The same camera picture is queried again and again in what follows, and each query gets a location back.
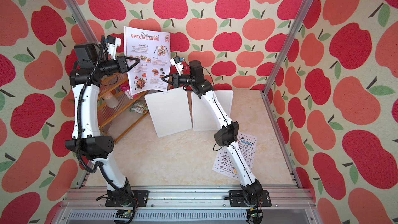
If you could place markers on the left aluminium frame post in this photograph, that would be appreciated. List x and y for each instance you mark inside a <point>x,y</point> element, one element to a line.
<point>83,24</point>

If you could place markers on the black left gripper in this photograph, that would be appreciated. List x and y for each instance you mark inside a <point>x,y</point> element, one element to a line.
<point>123,64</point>

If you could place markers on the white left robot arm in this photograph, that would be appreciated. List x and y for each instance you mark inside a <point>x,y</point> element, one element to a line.
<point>94,150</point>

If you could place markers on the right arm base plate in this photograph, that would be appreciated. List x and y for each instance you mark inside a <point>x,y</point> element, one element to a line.
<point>236,199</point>

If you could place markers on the right white rack box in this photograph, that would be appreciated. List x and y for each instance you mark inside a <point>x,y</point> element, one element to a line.
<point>203,118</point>

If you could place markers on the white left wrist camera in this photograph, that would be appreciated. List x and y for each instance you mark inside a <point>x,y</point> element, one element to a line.
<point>112,43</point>

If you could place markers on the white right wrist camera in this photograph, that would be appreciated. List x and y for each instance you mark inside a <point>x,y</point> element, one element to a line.
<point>177,62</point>

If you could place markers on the white dotted menu sheet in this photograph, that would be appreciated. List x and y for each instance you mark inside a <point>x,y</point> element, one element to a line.
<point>223,163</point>

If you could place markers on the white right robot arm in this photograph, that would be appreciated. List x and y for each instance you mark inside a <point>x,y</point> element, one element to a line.
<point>226,136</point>

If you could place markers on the wooden spice shelf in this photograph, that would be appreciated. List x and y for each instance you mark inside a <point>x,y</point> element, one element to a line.
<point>110,122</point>

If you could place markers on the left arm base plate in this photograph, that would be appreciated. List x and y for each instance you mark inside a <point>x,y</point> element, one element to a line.
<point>140,198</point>

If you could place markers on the restaurant special menu sheet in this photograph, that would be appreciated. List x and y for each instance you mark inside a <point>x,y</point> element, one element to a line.
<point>154,50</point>

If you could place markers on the pink lidded cup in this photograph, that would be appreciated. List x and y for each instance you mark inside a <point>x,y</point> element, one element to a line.
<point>125,87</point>

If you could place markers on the aluminium frame post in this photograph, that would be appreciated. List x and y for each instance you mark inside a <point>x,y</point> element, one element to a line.
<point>83,24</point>
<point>296,25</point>

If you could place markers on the clear plastic bottle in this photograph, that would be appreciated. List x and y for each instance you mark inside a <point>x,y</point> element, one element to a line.
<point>110,100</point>

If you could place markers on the green snack packet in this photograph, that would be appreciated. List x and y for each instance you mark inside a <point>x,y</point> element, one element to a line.
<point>139,107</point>

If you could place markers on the white rack box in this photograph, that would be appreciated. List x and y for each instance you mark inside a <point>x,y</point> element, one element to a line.
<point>203,118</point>
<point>169,111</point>

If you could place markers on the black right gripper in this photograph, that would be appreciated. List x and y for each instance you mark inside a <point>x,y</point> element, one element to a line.
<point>176,80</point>

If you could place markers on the left white rack box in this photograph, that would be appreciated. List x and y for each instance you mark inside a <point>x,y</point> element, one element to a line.
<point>169,111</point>

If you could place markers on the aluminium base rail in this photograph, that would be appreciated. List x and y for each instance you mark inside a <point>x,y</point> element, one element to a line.
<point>189,205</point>

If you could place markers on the right aluminium frame post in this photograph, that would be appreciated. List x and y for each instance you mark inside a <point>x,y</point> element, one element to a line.
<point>296,25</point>

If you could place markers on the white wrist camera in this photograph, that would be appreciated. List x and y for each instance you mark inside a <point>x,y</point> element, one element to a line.
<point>112,43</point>
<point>177,62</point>

